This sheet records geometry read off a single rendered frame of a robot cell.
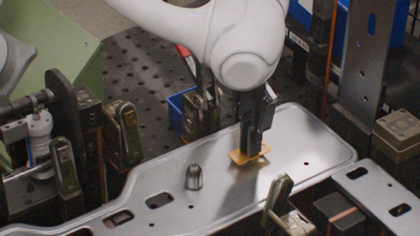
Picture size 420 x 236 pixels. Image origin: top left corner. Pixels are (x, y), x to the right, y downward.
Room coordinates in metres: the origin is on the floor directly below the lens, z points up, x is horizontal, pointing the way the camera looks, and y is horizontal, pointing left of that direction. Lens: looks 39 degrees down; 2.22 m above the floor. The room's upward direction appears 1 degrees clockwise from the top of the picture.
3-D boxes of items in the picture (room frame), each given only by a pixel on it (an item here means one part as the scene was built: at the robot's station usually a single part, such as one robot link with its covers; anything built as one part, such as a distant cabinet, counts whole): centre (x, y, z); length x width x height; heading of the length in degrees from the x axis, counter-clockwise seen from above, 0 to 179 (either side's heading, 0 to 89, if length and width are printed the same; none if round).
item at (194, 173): (1.31, 0.03, 1.02); 0.03 x 0.03 x 0.07
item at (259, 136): (1.36, -0.09, 1.09); 0.03 x 0.01 x 0.05; 35
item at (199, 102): (1.48, 0.03, 1.06); 0.03 x 0.01 x 0.03; 35
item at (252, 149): (1.38, -0.08, 1.06); 0.03 x 0.01 x 0.07; 125
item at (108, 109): (1.44, 0.19, 0.88); 0.11 x 0.09 x 0.37; 35
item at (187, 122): (1.52, 0.03, 0.88); 0.07 x 0.06 x 0.35; 35
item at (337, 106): (1.53, -0.29, 0.85); 0.12 x 0.03 x 0.30; 35
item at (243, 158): (1.39, -0.07, 1.02); 0.08 x 0.04 x 0.01; 125
